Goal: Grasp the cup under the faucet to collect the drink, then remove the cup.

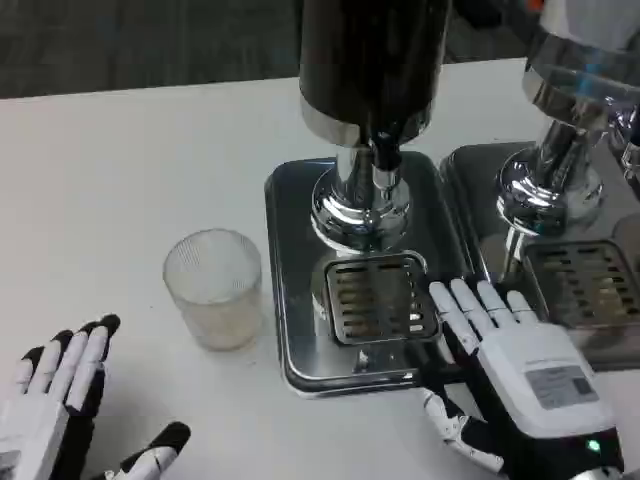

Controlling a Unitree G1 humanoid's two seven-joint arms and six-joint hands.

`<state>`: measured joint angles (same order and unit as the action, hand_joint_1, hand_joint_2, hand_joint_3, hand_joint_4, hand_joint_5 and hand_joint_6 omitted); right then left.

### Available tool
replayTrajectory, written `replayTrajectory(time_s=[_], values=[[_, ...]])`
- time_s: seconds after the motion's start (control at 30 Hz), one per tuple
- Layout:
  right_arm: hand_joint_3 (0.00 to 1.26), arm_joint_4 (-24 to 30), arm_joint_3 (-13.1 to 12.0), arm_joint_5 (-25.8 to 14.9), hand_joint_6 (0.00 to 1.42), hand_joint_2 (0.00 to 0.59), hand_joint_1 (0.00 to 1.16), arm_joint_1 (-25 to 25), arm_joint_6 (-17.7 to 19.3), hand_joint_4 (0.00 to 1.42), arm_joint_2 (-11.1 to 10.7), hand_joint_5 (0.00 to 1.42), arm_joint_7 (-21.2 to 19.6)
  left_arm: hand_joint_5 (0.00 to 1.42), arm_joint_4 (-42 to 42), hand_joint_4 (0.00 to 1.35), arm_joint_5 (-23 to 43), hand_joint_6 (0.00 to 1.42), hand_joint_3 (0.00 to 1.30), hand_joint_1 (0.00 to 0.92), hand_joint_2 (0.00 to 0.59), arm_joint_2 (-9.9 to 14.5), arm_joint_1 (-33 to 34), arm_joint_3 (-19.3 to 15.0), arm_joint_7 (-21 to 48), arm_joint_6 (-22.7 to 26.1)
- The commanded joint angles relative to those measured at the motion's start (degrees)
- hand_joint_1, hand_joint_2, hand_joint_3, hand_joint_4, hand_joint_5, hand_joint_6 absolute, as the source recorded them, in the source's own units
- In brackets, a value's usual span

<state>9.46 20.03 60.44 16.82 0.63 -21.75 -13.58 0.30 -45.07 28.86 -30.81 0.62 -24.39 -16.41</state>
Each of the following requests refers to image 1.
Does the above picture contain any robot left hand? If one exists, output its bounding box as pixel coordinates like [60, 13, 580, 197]
[0, 313, 192, 480]

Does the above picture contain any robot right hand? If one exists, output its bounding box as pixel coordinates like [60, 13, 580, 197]
[422, 277, 626, 480]

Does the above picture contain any clear ribbed glass cup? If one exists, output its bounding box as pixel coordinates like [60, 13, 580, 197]
[162, 228, 264, 352]

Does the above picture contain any chrome drink dispenser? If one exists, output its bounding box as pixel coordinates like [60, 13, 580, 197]
[494, 0, 640, 246]

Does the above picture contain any black dispenser tap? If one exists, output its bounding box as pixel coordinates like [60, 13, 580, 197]
[369, 130, 404, 201]

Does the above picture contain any steel drip tray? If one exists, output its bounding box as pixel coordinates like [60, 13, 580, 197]
[439, 142, 640, 374]
[263, 149, 481, 399]

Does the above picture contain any dark drink dispenser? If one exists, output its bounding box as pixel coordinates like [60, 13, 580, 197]
[298, 0, 454, 254]

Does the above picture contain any steel drip grid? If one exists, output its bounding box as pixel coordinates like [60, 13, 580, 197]
[524, 240, 640, 331]
[323, 253, 445, 347]

